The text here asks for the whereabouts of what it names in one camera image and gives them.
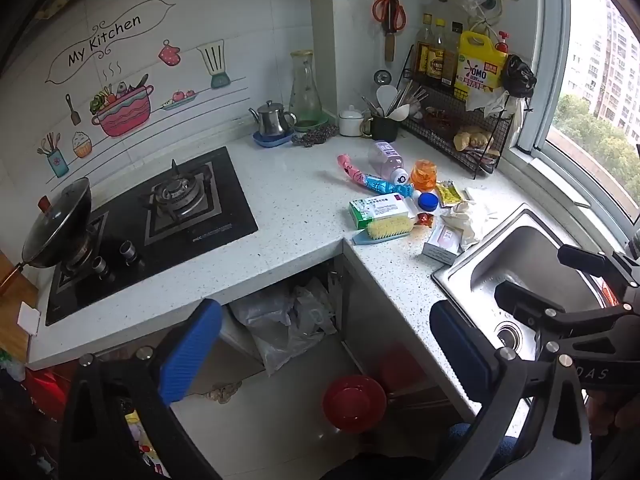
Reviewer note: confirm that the person's blue jeans leg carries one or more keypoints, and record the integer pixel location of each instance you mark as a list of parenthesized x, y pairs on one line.
[(475, 450)]

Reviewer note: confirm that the black wok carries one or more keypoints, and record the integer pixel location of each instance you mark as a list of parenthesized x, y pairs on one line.
[(55, 225)]

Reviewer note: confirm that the white paper card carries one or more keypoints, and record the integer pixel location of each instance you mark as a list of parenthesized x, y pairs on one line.
[(27, 317)]

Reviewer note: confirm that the orange plastic jar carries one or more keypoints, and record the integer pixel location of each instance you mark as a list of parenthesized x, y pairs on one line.
[(424, 174)]

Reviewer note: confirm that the blue plastic tray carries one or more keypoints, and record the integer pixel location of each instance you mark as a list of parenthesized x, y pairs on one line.
[(272, 141)]

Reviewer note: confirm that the green and white box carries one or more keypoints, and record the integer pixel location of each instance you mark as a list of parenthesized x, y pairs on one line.
[(380, 210)]

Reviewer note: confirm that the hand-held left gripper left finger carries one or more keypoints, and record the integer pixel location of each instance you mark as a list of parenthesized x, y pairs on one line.
[(192, 345)]

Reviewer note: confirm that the glass carafe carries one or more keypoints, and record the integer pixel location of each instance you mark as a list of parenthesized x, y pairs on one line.
[(304, 90)]

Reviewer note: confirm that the dark utensil cup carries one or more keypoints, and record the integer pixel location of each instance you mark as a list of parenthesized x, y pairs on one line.
[(384, 129)]

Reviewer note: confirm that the white plastic rice spoon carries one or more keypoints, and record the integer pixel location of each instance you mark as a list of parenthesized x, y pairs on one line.
[(385, 96)]

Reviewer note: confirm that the kitchen wall sticker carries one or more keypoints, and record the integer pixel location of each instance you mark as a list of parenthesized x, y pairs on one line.
[(120, 110)]

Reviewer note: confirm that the clear plastic bottle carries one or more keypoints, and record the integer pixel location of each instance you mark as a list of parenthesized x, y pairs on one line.
[(385, 157)]

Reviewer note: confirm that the small red wrapper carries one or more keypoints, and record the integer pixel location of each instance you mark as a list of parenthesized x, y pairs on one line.
[(424, 219)]

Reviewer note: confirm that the red plastic bag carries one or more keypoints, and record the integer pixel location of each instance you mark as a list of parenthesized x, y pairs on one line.
[(45, 385)]

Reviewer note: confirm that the bundle of metal chopsticks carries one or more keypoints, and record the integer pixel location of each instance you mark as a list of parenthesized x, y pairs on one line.
[(412, 95)]

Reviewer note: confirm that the yellow sachet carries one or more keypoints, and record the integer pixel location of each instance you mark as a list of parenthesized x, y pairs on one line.
[(447, 192)]

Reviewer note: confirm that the window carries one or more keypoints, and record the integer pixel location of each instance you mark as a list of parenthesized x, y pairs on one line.
[(600, 110)]

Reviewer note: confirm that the large white plastic bag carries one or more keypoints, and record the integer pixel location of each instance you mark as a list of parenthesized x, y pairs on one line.
[(270, 330)]

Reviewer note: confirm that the white and pink box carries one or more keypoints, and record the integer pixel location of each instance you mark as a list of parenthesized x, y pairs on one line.
[(442, 242)]

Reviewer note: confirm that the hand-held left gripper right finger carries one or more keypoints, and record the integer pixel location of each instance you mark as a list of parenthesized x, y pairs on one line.
[(457, 345)]

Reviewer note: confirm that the pink and blue wrapper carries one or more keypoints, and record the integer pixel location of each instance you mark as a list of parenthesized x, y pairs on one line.
[(360, 177)]

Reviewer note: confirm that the white lidded jar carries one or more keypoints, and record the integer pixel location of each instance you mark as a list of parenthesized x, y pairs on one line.
[(350, 120)]

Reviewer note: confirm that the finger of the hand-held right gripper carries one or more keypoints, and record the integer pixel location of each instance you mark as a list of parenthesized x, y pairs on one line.
[(525, 305), (585, 260)]

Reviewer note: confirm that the stainless steel sink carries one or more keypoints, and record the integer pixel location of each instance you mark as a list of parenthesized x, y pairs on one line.
[(525, 260)]

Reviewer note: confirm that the small white plastic bag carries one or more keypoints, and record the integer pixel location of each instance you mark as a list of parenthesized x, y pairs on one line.
[(312, 305)]

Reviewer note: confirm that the red bin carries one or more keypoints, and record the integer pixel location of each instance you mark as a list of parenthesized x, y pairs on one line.
[(355, 402)]

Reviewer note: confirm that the ginger root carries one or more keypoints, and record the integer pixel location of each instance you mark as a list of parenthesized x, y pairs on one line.
[(470, 140)]

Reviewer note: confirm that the frosted glass cabinet door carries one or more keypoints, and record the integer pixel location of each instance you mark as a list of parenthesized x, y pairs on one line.
[(370, 320)]

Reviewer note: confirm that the green coaster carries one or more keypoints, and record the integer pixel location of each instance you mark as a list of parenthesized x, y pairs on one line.
[(312, 123)]

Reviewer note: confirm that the blue round lid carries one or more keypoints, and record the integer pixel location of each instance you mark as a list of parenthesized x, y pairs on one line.
[(428, 201)]

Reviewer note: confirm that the black glass gas stove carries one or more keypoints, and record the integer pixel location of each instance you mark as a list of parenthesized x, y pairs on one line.
[(225, 210)]

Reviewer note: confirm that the round metal sink strainer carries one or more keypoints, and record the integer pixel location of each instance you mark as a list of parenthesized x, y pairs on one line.
[(382, 77)]

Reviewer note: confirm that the black plastic bag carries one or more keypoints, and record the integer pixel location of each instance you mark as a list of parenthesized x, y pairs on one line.
[(517, 77)]

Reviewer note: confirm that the yellow bristle scrub brush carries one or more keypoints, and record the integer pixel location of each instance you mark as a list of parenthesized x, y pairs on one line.
[(387, 227)]

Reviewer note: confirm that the white hanging cloth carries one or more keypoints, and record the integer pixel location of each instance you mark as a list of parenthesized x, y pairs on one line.
[(495, 105)]

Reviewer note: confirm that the folded white paper towel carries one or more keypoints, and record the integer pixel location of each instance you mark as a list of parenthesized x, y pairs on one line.
[(475, 193)]

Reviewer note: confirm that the yellow detergent bottle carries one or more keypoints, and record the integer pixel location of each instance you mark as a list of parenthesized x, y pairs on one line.
[(482, 65)]

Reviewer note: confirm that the steel teapot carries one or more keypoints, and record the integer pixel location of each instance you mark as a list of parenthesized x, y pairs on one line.
[(270, 117)]

